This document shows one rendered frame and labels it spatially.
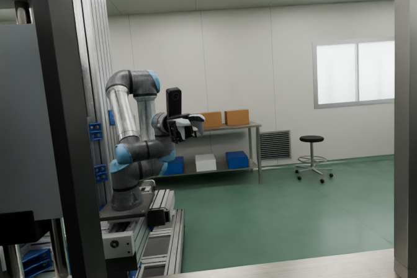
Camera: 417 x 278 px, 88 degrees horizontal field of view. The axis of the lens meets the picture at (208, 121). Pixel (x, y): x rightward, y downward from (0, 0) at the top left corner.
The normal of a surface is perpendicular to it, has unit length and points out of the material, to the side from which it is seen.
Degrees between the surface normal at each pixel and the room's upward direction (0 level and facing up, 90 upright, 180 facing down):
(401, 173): 90
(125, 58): 90
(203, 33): 90
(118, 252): 90
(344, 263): 0
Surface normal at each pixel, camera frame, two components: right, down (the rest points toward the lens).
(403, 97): -1.00, 0.08
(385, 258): -0.07, -0.99
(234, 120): 0.07, 0.08
